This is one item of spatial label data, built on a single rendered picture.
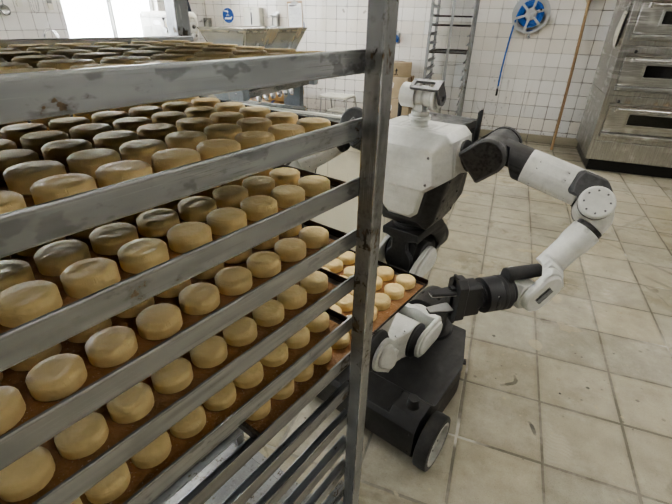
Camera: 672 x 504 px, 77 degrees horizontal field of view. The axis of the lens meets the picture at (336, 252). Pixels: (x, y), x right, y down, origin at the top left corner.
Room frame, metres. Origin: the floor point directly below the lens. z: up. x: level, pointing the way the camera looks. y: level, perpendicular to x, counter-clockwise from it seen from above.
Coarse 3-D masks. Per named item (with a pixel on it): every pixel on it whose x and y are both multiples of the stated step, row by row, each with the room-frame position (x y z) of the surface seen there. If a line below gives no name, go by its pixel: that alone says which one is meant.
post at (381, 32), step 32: (384, 0) 0.61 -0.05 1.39; (384, 32) 0.61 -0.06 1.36; (384, 64) 0.61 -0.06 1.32; (384, 96) 0.61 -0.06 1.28; (384, 128) 0.62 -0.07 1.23; (384, 160) 0.62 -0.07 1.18; (352, 320) 0.62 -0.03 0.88; (352, 352) 0.62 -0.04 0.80; (352, 384) 0.62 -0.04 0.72; (352, 416) 0.61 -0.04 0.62; (352, 448) 0.61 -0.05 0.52; (352, 480) 0.61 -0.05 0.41
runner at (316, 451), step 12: (336, 420) 0.63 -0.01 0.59; (324, 432) 0.60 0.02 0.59; (336, 432) 0.59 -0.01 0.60; (312, 444) 0.57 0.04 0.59; (324, 444) 0.56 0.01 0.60; (300, 456) 0.54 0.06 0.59; (312, 456) 0.53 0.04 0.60; (288, 468) 0.51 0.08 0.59; (300, 468) 0.50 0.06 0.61; (288, 480) 0.48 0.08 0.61; (276, 492) 0.45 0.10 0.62
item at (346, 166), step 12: (348, 156) 2.00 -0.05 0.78; (324, 168) 2.06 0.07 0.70; (336, 168) 2.03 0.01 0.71; (348, 168) 2.00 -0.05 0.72; (348, 180) 2.00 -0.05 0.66; (348, 204) 2.00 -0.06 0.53; (324, 216) 2.06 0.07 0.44; (336, 216) 2.03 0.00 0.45; (348, 216) 2.00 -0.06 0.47; (336, 228) 2.03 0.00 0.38; (348, 228) 2.00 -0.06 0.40
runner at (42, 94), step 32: (160, 64) 0.38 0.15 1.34; (192, 64) 0.41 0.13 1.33; (224, 64) 0.43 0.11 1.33; (256, 64) 0.47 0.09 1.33; (288, 64) 0.50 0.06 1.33; (320, 64) 0.55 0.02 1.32; (352, 64) 0.60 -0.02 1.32; (0, 96) 0.29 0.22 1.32; (32, 96) 0.30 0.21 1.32; (64, 96) 0.32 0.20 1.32; (96, 96) 0.33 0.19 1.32; (128, 96) 0.35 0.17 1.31; (160, 96) 0.38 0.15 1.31; (192, 96) 0.40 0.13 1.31
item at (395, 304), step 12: (396, 276) 0.95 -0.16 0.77; (396, 300) 0.84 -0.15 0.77; (348, 312) 0.78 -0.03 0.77; (384, 312) 0.79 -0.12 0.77; (348, 348) 0.66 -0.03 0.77; (336, 360) 0.63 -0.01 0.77; (324, 372) 0.59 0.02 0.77; (300, 384) 0.56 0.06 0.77; (312, 384) 0.56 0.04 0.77; (300, 396) 0.53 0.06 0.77; (276, 408) 0.50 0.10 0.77; (264, 420) 0.48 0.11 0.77
